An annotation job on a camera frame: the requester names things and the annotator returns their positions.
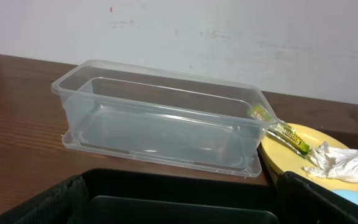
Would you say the clear plastic waste bin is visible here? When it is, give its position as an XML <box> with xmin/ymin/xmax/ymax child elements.
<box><xmin>51</xmin><ymin>60</ymin><xmax>278</xmax><ymax>177</ymax></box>

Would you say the white tissue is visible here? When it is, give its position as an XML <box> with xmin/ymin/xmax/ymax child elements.
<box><xmin>303</xmin><ymin>142</ymin><xmax>358</xmax><ymax>182</ymax></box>

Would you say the green yellow snack wrapper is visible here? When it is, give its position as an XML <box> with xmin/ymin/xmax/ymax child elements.
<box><xmin>247</xmin><ymin>103</ymin><xmax>311</xmax><ymax>159</ymax></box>

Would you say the yellow plate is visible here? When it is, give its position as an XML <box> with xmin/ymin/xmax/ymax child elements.
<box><xmin>261</xmin><ymin>124</ymin><xmax>358</xmax><ymax>192</ymax></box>

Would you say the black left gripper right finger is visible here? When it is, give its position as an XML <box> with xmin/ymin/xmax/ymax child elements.
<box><xmin>277</xmin><ymin>171</ymin><xmax>358</xmax><ymax>224</ymax></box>

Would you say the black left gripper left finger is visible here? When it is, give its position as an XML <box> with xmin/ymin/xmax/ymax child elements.
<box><xmin>0</xmin><ymin>175</ymin><xmax>88</xmax><ymax>224</ymax></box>

